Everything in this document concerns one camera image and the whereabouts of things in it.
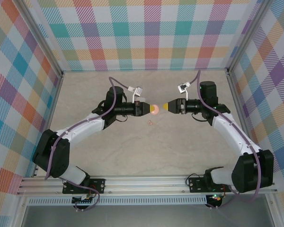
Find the right controller circuit board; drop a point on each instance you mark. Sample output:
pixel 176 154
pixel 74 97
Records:
pixel 216 198

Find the controller circuit board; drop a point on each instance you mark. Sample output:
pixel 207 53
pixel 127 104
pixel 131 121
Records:
pixel 216 198
pixel 84 201

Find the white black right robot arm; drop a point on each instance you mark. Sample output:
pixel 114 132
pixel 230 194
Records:
pixel 232 132

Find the grey metal sheet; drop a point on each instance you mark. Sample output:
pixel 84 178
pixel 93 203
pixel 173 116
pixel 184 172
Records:
pixel 144 217

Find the pink earbud charging case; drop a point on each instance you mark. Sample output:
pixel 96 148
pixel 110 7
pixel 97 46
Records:
pixel 157 110

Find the aluminium frame post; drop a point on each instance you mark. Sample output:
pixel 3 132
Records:
pixel 247 37
pixel 41 37

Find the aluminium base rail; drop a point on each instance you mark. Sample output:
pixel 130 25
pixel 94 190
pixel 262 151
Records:
pixel 144 184

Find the aluminium floor side rail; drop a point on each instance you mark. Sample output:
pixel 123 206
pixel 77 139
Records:
pixel 239 104
pixel 52 113

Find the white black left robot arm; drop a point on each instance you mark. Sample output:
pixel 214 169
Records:
pixel 85 124

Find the left controller circuit board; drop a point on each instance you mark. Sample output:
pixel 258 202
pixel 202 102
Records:
pixel 84 201

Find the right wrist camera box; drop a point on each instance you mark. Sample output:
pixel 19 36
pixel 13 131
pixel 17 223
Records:
pixel 182 88

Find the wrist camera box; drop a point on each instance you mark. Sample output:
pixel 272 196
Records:
pixel 139 91
pixel 182 88

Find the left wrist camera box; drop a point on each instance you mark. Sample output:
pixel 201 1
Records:
pixel 139 91

